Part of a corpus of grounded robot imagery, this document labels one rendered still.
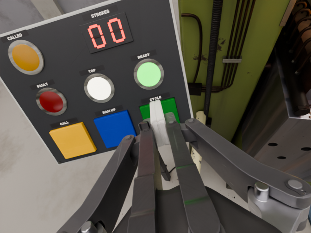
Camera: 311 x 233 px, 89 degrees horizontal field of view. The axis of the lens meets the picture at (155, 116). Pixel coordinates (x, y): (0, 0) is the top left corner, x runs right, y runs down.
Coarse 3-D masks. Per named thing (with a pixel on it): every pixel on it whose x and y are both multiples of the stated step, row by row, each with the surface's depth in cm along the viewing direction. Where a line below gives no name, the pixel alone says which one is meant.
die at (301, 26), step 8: (296, 0) 53; (304, 0) 52; (296, 8) 51; (296, 16) 49; (304, 16) 48; (288, 24) 51; (304, 24) 46; (296, 32) 46; (304, 32) 44; (304, 40) 42; (296, 48) 45; (304, 56) 41; (304, 72) 40; (304, 80) 40; (304, 88) 39
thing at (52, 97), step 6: (42, 96) 31; (48, 96) 31; (54, 96) 31; (42, 102) 31; (48, 102) 31; (54, 102) 31; (60, 102) 31; (48, 108) 32; (54, 108) 32; (60, 108) 32
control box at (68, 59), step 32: (128, 0) 25; (160, 0) 26; (32, 32) 26; (64, 32) 27; (96, 32) 27; (128, 32) 27; (160, 32) 27; (0, 64) 28; (64, 64) 29; (96, 64) 29; (128, 64) 29; (160, 64) 29; (32, 96) 31; (64, 96) 31; (128, 96) 32; (160, 96) 32; (96, 128) 34; (64, 160) 37
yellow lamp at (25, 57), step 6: (18, 48) 27; (24, 48) 27; (30, 48) 27; (12, 54) 27; (18, 54) 27; (24, 54) 27; (30, 54) 27; (36, 54) 28; (18, 60) 28; (24, 60) 28; (30, 60) 28; (36, 60) 28; (24, 66) 28; (30, 66) 28; (36, 66) 28
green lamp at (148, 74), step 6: (144, 66) 29; (150, 66) 29; (156, 66) 29; (138, 72) 30; (144, 72) 30; (150, 72) 30; (156, 72) 30; (138, 78) 30; (144, 78) 30; (150, 78) 30; (156, 78) 30; (144, 84) 31; (150, 84) 31
